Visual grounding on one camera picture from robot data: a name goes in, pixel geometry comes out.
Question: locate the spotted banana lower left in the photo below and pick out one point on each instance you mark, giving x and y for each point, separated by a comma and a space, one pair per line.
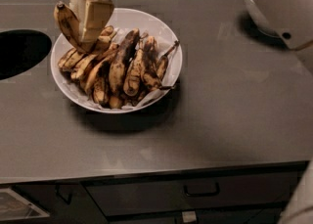
101, 91

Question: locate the small banana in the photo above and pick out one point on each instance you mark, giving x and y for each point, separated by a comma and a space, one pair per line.
115, 102
163, 61

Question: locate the white ceramic bowl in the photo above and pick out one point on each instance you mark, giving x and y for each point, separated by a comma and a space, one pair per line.
123, 20

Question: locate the spotted banana centre right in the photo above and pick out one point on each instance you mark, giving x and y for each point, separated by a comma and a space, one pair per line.
133, 75

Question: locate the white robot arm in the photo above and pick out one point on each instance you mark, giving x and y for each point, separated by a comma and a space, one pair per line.
291, 20

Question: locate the small banana bottom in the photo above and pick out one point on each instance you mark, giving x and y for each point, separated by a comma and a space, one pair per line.
115, 102

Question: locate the black cabinet handle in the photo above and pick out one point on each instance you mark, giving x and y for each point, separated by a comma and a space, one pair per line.
63, 194

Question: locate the dark spotted banana right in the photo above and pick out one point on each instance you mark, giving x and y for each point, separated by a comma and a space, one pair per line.
149, 66

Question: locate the spotted banana far left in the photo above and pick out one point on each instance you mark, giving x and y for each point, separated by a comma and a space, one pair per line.
68, 61

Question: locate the yellow spotted banana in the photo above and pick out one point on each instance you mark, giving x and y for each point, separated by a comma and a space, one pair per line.
68, 24

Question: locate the small banana far right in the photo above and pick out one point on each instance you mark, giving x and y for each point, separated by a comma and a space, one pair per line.
163, 61

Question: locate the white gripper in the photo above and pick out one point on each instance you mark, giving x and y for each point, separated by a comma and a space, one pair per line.
91, 16

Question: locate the black drawer handle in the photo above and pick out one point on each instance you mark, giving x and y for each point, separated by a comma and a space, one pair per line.
201, 190

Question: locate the dark drawer front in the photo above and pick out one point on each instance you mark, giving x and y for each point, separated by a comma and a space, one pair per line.
166, 196

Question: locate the open dishwasher door corner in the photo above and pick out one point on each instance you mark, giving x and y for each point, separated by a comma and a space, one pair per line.
13, 206

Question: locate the small banana left underneath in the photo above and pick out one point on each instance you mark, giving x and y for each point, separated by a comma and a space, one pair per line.
102, 45

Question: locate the dark brown banana centre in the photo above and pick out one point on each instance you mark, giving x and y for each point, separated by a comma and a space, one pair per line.
119, 64

